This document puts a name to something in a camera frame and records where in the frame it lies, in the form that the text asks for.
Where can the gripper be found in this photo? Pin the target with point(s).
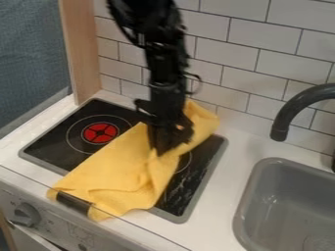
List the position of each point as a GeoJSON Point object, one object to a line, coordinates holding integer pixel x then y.
{"type": "Point", "coordinates": [168, 111]}

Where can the yellow cloth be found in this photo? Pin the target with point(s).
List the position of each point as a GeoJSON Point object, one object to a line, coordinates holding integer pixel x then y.
{"type": "Point", "coordinates": [122, 170]}

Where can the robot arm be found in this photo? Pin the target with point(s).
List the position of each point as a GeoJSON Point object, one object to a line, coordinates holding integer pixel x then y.
{"type": "Point", "coordinates": [159, 39]}

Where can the toy stove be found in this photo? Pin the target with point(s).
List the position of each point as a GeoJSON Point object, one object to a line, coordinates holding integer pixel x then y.
{"type": "Point", "coordinates": [61, 143]}

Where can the tap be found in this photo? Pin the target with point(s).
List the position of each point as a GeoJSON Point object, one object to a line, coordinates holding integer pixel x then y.
{"type": "Point", "coordinates": [290, 108]}

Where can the toy sink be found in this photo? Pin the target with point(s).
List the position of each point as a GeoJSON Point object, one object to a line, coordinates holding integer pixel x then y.
{"type": "Point", "coordinates": [288, 209]}

